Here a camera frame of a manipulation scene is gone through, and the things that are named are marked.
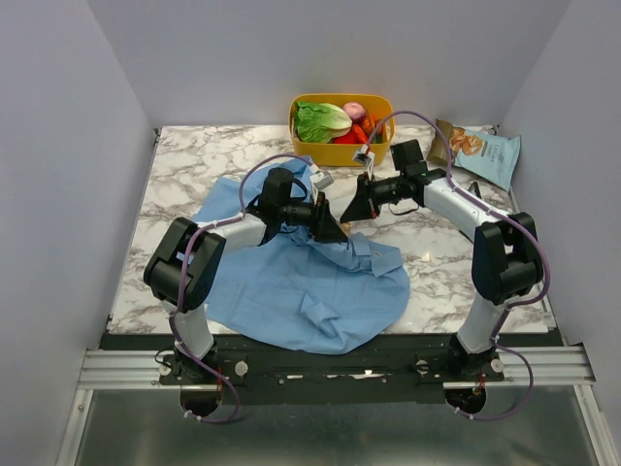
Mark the orange carrots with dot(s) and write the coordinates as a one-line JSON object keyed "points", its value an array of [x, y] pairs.
{"points": [[370, 125]]}

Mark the blue shirt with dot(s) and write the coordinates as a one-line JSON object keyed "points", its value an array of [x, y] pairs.
{"points": [[298, 294]]}

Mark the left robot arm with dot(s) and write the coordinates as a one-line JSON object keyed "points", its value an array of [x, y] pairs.
{"points": [[183, 267]]}

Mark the blue chip bag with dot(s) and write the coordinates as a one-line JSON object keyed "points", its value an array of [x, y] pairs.
{"points": [[489, 156]]}

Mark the green lettuce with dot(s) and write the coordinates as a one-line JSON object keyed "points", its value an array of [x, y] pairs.
{"points": [[320, 123]]}

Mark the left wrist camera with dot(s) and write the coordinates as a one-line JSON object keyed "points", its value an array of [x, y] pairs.
{"points": [[320, 179]]}

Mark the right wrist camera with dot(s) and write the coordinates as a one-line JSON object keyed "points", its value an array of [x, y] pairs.
{"points": [[364, 156]]}

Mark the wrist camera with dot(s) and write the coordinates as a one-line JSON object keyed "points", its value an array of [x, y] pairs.
{"points": [[364, 156], [320, 179]]}

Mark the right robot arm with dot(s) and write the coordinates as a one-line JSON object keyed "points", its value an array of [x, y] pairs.
{"points": [[506, 264]]}

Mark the red pepper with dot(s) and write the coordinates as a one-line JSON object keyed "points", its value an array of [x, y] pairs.
{"points": [[358, 134]]}

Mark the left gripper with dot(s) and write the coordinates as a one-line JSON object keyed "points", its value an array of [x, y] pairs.
{"points": [[323, 224]]}

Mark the red onion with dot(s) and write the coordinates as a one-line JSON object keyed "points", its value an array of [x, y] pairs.
{"points": [[355, 111]]}

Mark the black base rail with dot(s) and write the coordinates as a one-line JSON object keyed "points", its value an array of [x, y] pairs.
{"points": [[388, 369]]}

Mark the yellow plastic basket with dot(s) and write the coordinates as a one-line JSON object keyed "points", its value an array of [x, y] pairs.
{"points": [[335, 155]]}

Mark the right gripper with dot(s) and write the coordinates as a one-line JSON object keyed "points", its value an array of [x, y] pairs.
{"points": [[367, 197]]}

